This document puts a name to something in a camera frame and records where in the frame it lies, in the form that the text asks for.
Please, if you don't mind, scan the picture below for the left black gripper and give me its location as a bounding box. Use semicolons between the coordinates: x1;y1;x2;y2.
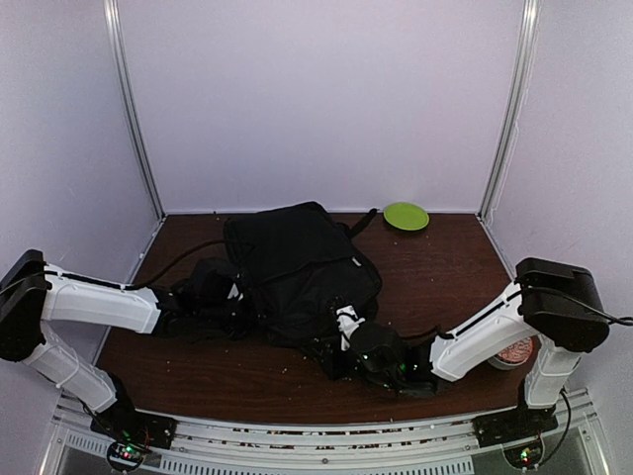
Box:
198;288;280;340

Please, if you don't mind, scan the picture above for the black student bag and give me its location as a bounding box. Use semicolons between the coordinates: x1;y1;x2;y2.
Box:
224;202;383;347

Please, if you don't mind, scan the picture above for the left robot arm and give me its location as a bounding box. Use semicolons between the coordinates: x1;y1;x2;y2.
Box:
1;249;252;440

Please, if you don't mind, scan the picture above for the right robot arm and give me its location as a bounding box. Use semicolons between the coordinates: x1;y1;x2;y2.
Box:
308;257;632;446

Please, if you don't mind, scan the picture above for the green plate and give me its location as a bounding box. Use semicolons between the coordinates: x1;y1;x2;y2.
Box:
384;202;430;232

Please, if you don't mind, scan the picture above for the red patterned white bowl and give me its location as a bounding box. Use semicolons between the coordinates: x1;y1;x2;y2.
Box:
488;337;534;371

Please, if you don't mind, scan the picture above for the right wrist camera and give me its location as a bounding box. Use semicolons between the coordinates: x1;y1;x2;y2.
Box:
334;305;406;390

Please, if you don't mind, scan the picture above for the front aluminium rail base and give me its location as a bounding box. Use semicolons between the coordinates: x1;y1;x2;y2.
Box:
42;390;614;475

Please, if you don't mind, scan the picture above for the left aluminium frame post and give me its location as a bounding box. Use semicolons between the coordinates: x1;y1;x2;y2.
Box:
103;0;166;221

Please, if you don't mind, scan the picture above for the aluminium frame post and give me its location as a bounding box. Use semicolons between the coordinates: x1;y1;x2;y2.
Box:
103;0;166;221
478;0;541;225

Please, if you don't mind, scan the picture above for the right aluminium frame post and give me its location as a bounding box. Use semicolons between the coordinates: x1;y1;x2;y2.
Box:
478;0;541;225

